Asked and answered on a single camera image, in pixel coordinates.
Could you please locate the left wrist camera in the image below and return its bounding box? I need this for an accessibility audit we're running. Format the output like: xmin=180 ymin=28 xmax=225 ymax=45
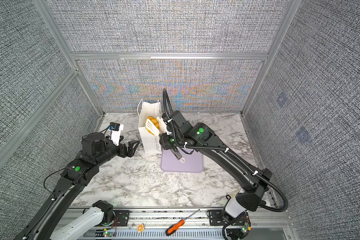
xmin=108 ymin=122 xmax=124 ymax=146

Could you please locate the aluminium front rail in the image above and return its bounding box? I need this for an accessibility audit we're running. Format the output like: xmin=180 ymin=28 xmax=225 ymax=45
xmin=50 ymin=207 xmax=299 ymax=240

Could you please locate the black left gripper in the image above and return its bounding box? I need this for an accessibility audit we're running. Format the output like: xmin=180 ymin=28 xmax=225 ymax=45
xmin=97 ymin=135 xmax=141 ymax=168

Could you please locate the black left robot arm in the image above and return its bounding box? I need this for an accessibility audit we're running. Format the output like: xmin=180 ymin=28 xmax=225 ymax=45
xmin=15 ymin=132 xmax=140 ymax=240

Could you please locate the small round striped roll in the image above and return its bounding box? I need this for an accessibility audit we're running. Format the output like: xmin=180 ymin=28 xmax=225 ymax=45
xmin=145 ymin=116 xmax=160 ymax=136

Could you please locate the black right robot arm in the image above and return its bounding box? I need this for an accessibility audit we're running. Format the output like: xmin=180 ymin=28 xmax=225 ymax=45
xmin=160 ymin=89 xmax=289 ymax=218

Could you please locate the orange handled screwdriver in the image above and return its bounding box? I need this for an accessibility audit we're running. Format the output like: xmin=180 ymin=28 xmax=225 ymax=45
xmin=165 ymin=209 xmax=200 ymax=237

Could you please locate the lilac plastic tray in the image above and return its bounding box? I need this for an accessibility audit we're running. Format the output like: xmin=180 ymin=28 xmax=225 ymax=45
xmin=161 ymin=150 xmax=204 ymax=173

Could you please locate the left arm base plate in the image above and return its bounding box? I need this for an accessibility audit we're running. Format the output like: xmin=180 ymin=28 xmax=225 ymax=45
xmin=100 ymin=210 xmax=131 ymax=228

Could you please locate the white printed paper bag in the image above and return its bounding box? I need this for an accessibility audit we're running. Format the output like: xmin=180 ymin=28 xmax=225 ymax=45
xmin=137 ymin=100 xmax=162 ymax=155

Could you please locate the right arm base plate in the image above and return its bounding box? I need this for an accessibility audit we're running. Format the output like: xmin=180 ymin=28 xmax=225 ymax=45
xmin=207 ymin=209 xmax=252 ymax=227

